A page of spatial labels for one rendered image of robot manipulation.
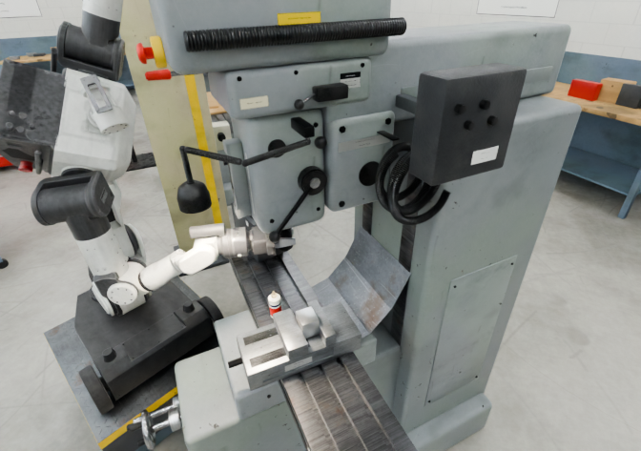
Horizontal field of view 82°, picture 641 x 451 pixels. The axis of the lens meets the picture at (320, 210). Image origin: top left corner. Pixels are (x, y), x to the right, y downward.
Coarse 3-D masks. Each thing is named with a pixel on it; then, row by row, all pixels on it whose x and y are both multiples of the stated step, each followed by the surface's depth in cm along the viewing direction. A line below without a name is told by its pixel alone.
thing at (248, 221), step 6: (234, 210) 155; (234, 216) 158; (246, 216) 146; (252, 216) 144; (234, 222) 161; (240, 222) 153; (246, 222) 146; (252, 222) 143; (246, 228) 149; (252, 252) 153; (276, 252) 154; (282, 252) 156; (258, 258) 150; (264, 258) 151
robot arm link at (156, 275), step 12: (132, 264) 109; (144, 264) 113; (156, 264) 106; (168, 264) 105; (132, 276) 106; (144, 276) 106; (156, 276) 105; (168, 276) 106; (144, 288) 107; (156, 288) 108
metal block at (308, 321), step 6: (300, 312) 109; (306, 312) 109; (312, 312) 109; (300, 318) 107; (306, 318) 107; (312, 318) 106; (318, 318) 106; (300, 324) 106; (306, 324) 105; (312, 324) 106; (318, 324) 107; (306, 330) 106; (312, 330) 107; (318, 330) 108; (306, 336) 107; (312, 336) 108
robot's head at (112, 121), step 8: (96, 88) 88; (104, 88) 89; (88, 96) 88; (96, 96) 88; (104, 104) 88; (112, 104) 89; (88, 112) 93; (104, 112) 87; (112, 112) 88; (120, 112) 90; (96, 120) 88; (104, 120) 88; (112, 120) 88; (120, 120) 89; (104, 128) 88; (112, 128) 90; (120, 128) 92
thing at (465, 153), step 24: (432, 72) 67; (456, 72) 67; (480, 72) 66; (504, 72) 68; (432, 96) 67; (456, 96) 65; (480, 96) 68; (504, 96) 70; (432, 120) 68; (456, 120) 68; (480, 120) 70; (504, 120) 73; (432, 144) 70; (456, 144) 71; (480, 144) 73; (504, 144) 77; (432, 168) 72; (456, 168) 74; (480, 168) 77
